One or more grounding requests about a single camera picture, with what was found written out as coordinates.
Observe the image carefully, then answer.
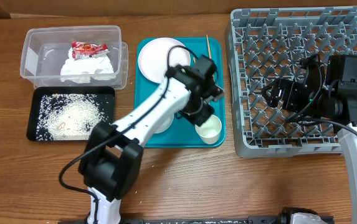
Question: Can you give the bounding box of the white paper cup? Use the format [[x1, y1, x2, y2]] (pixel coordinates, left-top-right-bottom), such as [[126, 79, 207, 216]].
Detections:
[[195, 115, 222, 144]]

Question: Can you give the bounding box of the small grey rice bowl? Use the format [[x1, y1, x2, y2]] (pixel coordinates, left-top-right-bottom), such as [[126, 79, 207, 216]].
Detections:
[[155, 113, 174, 134]]

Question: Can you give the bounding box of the white napkin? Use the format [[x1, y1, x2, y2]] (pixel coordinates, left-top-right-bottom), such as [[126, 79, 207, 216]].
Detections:
[[60, 48, 116, 84]]

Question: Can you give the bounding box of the red snack wrapper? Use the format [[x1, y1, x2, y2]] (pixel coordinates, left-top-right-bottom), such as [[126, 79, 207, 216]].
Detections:
[[72, 41, 110, 60]]

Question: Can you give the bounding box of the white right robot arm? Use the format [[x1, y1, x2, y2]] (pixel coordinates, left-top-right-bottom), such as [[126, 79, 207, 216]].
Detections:
[[261, 54, 357, 223]]

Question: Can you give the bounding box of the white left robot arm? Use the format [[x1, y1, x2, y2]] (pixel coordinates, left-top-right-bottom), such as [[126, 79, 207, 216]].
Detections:
[[59, 55, 224, 223]]

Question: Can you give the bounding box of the grey dishwasher rack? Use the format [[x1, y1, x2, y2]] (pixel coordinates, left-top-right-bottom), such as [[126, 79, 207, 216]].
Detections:
[[225, 5, 357, 159]]

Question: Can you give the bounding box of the teal serving tray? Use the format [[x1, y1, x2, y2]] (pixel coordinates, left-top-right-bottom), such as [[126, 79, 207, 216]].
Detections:
[[134, 37, 226, 148]]

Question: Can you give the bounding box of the large white plate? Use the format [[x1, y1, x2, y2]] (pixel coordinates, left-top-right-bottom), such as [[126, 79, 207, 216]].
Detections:
[[137, 37, 192, 84]]

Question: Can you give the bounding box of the pile of rice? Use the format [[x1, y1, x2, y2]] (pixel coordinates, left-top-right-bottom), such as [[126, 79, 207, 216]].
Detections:
[[35, 93, 110, 141]]

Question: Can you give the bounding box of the black tray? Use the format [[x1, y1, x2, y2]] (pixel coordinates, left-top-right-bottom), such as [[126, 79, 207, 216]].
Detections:
[[26, 86, 115, 141]]

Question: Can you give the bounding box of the clear plastic bin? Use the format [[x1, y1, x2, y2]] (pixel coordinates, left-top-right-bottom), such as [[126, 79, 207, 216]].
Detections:
[[20, 26, 122, 80]]

